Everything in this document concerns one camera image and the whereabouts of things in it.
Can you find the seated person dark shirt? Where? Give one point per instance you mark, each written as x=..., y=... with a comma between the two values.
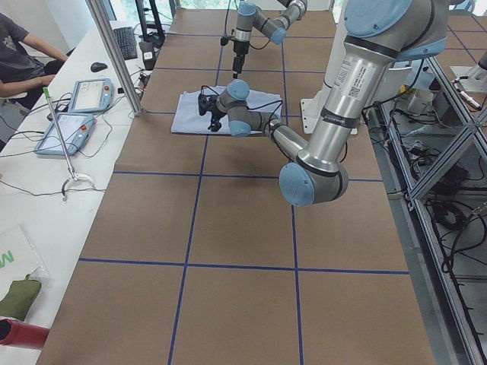
x=21, y=72

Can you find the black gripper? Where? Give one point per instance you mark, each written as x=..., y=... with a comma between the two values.
x=217, y=114
x=240, y=49

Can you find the black keyboard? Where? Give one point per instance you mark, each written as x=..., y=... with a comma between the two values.
x=125, y=40

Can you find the clear plastic bag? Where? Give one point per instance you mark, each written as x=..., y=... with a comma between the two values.
x=20, y=259

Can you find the grey aluminium frame post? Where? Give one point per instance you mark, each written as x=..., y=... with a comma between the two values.
x=102, y=22

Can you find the black computer mouse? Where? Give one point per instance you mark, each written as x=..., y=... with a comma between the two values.
x=98, y=66

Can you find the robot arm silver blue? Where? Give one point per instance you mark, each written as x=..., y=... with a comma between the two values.
x=250, y=16
x=378, y=33

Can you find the blue teach pendant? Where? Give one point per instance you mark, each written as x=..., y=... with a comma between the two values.
x=75, y=129
x=91, y=96

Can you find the long reacher grabber tool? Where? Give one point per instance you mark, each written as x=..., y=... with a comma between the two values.
x=74, y=177

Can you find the upper blue teach pendant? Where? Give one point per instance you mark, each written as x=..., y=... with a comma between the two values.
x=91, y=96

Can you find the red fire extinguisher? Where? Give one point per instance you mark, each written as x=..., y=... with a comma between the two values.
x=23, y=335

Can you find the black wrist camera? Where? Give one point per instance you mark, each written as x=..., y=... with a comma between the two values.
x=225, y=40
x=206, y=103

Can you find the green cloth pouch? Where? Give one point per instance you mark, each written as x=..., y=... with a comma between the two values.
x=19, y=299

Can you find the lower blue teach pendant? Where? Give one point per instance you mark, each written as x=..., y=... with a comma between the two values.
x=75, y=129

